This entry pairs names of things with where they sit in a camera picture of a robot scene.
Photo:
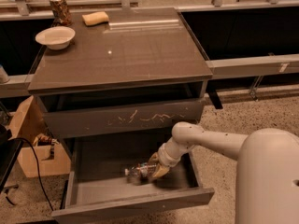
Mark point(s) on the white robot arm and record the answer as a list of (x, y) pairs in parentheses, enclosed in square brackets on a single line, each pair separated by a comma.
[(267, 171)]

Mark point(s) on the grey drawer cabinet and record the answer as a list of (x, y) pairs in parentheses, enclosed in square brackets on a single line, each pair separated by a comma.
[(140, 56)]

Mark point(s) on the grey top drawer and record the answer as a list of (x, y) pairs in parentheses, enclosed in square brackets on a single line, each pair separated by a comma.
[(123, 118)]

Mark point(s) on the open grey middle drawer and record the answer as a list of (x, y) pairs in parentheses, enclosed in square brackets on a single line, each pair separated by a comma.
[(98, 188)]

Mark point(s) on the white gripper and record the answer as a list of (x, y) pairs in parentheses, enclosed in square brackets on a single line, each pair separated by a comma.
[(164, 156)]

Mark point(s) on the patterned drink can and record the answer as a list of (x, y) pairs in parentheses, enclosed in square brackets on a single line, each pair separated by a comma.
[(61, 12)]

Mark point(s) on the white ceramic bowl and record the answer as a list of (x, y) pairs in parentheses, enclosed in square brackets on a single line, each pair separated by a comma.
[(56, 38)]

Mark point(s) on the clear plastic water bottle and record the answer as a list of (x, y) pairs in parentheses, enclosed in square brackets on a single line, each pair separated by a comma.
[(141, 173)]

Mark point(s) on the cardboard box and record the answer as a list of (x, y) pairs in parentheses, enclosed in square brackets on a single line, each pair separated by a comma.
[(48, 156)]

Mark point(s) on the metal window railing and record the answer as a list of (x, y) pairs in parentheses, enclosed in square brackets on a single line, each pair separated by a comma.
[(149, 0)]

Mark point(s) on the yellow sponge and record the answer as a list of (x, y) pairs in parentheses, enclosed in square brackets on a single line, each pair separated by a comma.
[(95, 18)]

